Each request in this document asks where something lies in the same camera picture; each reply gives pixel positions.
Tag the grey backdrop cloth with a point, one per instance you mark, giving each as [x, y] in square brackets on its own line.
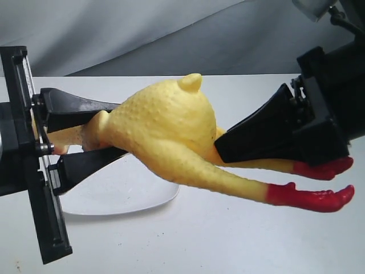
[145, 38]

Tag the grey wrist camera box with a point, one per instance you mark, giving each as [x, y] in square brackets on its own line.
[314, 10]

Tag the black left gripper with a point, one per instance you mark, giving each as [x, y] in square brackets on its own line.
[25, 149]

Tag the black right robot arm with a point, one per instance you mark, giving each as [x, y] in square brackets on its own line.
[351, 18]

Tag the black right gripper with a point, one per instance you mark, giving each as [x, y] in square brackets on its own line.
[333, 85]

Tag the white square plate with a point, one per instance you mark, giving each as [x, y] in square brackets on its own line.
[124, 186]

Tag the yellow rubber chicken toy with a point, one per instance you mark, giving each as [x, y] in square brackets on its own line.
[170, 126]

